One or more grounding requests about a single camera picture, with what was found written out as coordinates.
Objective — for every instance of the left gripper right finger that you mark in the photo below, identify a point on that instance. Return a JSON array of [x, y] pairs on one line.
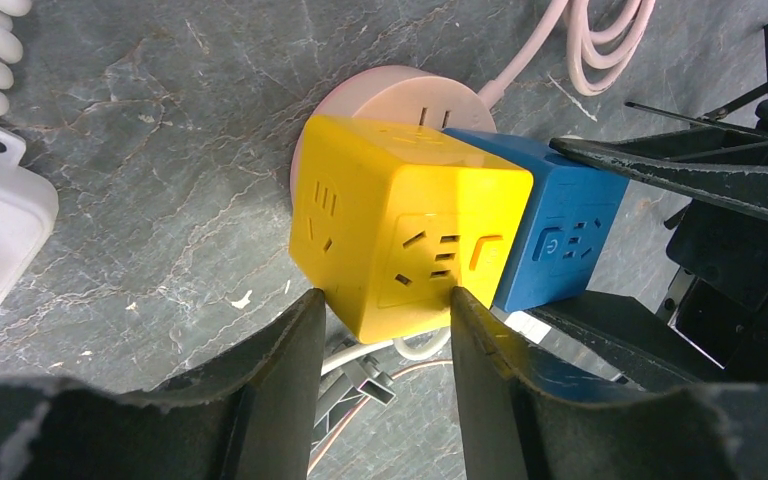
[[527, 414]]

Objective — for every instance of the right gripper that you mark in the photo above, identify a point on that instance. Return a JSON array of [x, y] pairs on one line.
[[718, 330]]

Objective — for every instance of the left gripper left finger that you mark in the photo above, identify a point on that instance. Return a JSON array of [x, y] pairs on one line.
[[247, 413]]

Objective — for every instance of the blue cube socket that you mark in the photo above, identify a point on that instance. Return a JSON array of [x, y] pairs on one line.
[[565, 224]]

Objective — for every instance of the yellow cube socket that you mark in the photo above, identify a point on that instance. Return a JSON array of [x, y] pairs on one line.
[[388, 218]]

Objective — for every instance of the pink round socket base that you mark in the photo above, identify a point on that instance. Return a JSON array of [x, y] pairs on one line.
[[390, 99]]

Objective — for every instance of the black tripod stand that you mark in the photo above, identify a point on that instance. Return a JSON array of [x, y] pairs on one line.
[[755, 99]]

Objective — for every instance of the grey rectangular adapter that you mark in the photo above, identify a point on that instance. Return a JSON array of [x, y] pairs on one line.
[[362, 378]]

